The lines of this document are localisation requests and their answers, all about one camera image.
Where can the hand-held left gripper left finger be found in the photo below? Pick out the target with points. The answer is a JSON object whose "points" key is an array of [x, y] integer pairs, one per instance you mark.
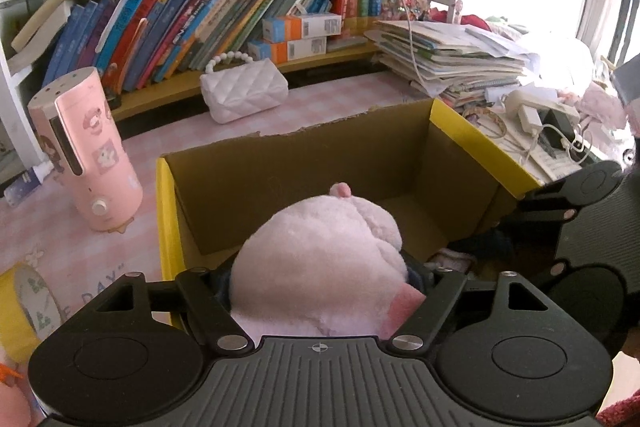
{"points": [[200, 302]]}

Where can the yellow cardboard box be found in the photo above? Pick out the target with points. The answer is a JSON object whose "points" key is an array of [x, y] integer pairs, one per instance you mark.
{"points": [[300, 172]]}

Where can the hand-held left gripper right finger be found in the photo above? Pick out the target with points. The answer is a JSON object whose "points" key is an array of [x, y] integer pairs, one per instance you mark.
{"points": [[440, 302]]}

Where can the printed paper sheet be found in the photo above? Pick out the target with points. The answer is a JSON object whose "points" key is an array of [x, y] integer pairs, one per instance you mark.
{"points": [[555, 162]]}

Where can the white power strip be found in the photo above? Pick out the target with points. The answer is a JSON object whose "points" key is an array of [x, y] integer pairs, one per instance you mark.
{"points": [[545, 99]]}

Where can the white charger adapter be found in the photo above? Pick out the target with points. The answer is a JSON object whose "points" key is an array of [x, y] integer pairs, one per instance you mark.
{"points": [[530, 119]]}

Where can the pink cartoon humidifier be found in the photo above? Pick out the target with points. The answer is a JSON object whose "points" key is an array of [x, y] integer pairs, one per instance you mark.
{"points": [[95, 142]]}

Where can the colourful hair ornament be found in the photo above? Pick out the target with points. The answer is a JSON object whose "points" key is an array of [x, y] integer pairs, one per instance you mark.
{"points": [[407, 2]]}

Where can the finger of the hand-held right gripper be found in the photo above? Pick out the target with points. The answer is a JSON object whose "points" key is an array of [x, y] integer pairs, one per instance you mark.
{"points": [[550, 204]]}

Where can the yellow tape roll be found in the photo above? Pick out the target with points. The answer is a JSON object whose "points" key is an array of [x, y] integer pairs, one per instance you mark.
{"points": [[15, 317]]}

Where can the row of shelved books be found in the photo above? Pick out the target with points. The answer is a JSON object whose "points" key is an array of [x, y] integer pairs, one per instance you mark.
{"points": [[165, 22]]}

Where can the wooden bookshelf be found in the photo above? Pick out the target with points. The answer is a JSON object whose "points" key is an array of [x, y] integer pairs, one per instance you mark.
{"points": [[165, 87]]}

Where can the cream leaning book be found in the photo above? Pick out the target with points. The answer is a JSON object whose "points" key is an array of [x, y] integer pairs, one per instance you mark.
{"points": [[45, 14]]}

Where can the red fuzzy cloth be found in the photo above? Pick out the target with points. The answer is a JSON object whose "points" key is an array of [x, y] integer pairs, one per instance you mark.
{"points": [[622, 414]]}

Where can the pink white plush toy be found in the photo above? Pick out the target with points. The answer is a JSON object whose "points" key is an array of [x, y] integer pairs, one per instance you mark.
{"points": [[310, 257]]}

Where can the orange blue carton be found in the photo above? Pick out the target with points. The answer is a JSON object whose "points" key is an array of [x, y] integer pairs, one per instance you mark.
{"points": [[305, 27], [290, 49]]}

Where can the small blue spray bottle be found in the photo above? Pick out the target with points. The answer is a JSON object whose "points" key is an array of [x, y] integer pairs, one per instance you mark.
{"points": [[25, 184]]}

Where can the pink fuzzy cloth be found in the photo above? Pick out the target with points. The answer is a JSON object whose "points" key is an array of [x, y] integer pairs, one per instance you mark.
{"points": [[450, 262]]}

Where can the stack of papers and booklets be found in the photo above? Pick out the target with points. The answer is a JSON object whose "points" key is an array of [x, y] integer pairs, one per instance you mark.
{"points": [[450, 57]]}

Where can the pink orange plush item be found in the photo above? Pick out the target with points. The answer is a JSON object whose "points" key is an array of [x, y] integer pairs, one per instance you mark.
{"points": [[12, 394]]}

